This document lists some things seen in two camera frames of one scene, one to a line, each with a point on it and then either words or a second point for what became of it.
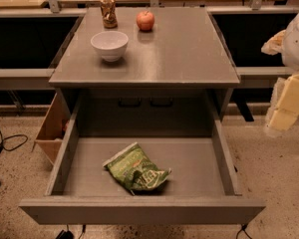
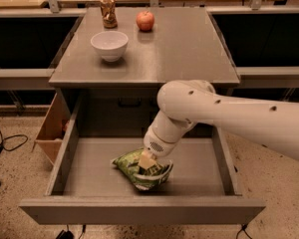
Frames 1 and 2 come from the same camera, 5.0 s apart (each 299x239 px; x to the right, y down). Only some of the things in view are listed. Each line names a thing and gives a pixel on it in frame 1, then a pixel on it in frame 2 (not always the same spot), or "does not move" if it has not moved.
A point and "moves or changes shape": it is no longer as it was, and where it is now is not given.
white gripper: x=298 y=44 to x=154 y=143
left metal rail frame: x=31 y=78 does not move
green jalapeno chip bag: x=136 y=169 moves or changes shape
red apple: x=145 y=21 does not move
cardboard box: x=52 y=131 does not move
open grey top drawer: x=201 y=187 does not move
